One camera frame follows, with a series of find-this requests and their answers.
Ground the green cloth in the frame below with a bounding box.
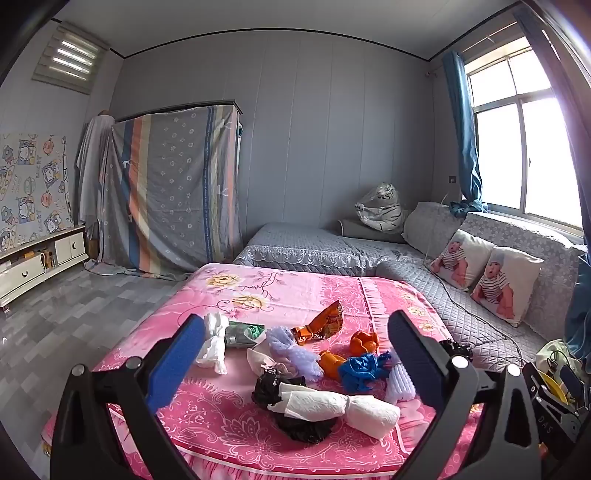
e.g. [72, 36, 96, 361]
[536, 339, 574, 367]

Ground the small twisted white paper towel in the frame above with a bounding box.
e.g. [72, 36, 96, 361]
[191, 312, 230, 376]

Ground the orange plastic bag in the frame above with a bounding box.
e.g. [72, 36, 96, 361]
[318, 350, 348, 382]
[349, 329, 380, 357]

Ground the white low cabinet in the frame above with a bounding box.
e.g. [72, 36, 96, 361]
[0, 225, 89, 311]

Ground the small black plastic bag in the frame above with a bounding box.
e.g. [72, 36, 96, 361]
[438, 339, 472, 361]

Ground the window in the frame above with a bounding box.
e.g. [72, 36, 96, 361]
[463, 36, 591, 234]

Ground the grey window blind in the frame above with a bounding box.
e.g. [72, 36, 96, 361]
[32, 22, 106, 95]

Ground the large twisted white paper towel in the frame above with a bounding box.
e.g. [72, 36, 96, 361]
[268, 383, 402, 440]

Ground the grey hanging cloth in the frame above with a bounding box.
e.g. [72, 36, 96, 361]
[75, 111, 116, 234]

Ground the green foil packet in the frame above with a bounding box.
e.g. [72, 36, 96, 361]
[225, 321, 267, 348]

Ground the purple foam net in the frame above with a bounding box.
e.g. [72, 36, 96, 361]
[265, 326, 325, 382]

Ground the grey quilted sofa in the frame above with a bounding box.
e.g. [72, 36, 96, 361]
[376, 200, 588, 372]

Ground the orange snack wrapper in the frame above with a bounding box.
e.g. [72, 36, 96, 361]
[291, 300, 344, 348]

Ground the white foam net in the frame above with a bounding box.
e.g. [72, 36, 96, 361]
[385, 364, 417, 405]

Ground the pink floral blanket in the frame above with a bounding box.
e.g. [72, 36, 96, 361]
[41, 262, 485, 480]

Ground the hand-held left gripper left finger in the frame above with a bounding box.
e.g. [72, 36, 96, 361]
[50, 315, 205, 480]

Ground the white power strip with charger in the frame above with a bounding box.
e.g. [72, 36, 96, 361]
[544, 349, 571, 372]

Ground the grey cushion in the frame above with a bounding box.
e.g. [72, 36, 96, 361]
[338, 219, 408, 244]

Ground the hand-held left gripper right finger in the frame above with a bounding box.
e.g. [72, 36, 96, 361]
[388, 310, 542, 480]

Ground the cartoon wall poster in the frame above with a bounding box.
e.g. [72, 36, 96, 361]
[0, 133, 75, 256]

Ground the white tiger plush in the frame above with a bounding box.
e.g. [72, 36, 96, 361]
[355, 182, 411, 234]

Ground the grey quilted daybed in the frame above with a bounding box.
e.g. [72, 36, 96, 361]
[233, 223, 419, 278]

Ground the blue rubber glove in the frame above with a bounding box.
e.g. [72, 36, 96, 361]
[338, 352, 394, 394]

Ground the baby print pillow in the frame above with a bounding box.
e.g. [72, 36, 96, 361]
[469, 246, 546, 328]
[428, 229, 496, 292]

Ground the large black plastic bag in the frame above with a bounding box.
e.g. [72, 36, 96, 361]
[252, 369, 339, 445]

